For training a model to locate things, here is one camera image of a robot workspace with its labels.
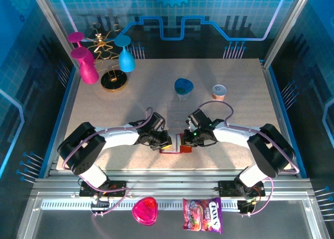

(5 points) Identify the red leather card holder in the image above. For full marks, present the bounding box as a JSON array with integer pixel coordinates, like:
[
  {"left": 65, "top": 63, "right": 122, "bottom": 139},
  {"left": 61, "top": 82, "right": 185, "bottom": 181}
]
[{"left": 159, "top": 133, "right": 193, "bottom": 154}]

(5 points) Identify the gold glass holder stand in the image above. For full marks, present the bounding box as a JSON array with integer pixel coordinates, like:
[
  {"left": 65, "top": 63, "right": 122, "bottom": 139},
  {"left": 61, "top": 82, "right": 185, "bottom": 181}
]
[{"left": 86, "top": 22, "right": 130, "bottom": 92}]

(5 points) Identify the clear container with blue lid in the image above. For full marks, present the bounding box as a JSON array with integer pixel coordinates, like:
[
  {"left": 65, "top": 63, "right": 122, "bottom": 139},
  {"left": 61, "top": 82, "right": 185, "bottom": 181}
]
[{"left": 174, "top": 78, "right": 195, "bottom": 102}]

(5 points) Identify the pink heart-shaped bowl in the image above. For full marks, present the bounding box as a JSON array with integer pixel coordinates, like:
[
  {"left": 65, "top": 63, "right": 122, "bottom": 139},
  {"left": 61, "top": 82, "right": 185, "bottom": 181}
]
[{"left": 132, "top": 196, "right": 159, "bottom": 226}]

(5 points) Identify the purple candy bag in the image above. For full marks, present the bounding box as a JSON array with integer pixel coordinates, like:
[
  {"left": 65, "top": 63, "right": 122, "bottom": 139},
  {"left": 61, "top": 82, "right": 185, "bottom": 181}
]
[{"left": 182, "top": 197, "right": 223, "bottom": 234}]

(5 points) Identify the blue wine glass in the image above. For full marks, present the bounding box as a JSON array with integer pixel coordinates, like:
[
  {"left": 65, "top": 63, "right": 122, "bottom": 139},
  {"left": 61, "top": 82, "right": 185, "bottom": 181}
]
[{"left": 114, "top": 35, "right": 136, "bottom": 73}]

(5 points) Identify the small black electronics module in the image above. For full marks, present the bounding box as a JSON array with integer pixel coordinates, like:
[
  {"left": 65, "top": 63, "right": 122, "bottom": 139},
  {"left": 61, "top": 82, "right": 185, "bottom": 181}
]
[
  {"left": 91, "top": 198, "right": 110, "bottom": 211},
  {"left": 237, "top": 199, "right": 258, "bottom": 215}
]

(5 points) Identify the pink wine glass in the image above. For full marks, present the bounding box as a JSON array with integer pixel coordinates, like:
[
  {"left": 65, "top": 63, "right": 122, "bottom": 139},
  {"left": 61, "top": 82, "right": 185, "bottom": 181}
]
[
  {"left": 67, "top": 32, "right": 95, "bottom": 65},
  {"left": 70, "top": 46, "right": 100, "bottom": 85}
]

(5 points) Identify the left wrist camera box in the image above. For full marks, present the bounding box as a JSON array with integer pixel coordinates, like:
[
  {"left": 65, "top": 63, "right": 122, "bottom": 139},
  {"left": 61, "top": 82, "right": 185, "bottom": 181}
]
[{"left": 150, "top": 112, "right": 166, "bottom": 132}]

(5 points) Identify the aluminium frame beam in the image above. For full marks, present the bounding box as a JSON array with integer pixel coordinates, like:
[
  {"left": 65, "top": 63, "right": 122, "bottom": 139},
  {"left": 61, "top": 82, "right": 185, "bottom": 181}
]
[{"left": 31, "top": 170, "right": 314, "bottom": 198}]

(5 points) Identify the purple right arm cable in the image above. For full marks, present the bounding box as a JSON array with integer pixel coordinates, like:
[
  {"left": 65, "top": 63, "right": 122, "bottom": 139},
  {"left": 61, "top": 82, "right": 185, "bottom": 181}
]
[{"left": 198, "top": 101, "right": 301, "bottom": 218}]

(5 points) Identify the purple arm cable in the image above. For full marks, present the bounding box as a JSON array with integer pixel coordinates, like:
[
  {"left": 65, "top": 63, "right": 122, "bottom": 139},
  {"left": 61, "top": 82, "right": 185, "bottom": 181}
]
[
  {"left": 198, "top": 101, "right": 301, "bottom": 218},
  {"left": 61, "top": 107, "right": 154, "bottom": 219}
]

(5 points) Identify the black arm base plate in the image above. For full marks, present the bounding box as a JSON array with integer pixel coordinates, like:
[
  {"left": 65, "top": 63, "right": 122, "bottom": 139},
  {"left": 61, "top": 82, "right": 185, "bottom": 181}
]
[
  {"left": 79, "top": 180, "right": 128, "bottom": 198},
  {"left": 218, "top": 180, "right": 266, "bottom": 198}
]

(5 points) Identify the slotted white cable duct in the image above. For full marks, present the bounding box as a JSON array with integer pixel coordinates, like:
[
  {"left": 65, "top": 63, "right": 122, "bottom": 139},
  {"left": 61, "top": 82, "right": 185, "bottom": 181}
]
[{"left": 41, "top": 199, "right": 240, "bottom": 210}]

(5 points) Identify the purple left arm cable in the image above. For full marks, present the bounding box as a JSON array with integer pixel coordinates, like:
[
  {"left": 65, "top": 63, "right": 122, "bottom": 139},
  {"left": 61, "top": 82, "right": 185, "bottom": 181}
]
[{"left": 61, "top": 107, "right": 154, "bottom": 219}]

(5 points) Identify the aluminium frame post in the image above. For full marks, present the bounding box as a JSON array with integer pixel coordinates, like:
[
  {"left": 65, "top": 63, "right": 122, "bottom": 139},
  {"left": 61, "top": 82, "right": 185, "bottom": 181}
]
[
  {"left": 262, "top": 0, "right": 315, "bottom": 67},
  {"left": 29, "top": 0, "right": 82, "bottom": 69}
]

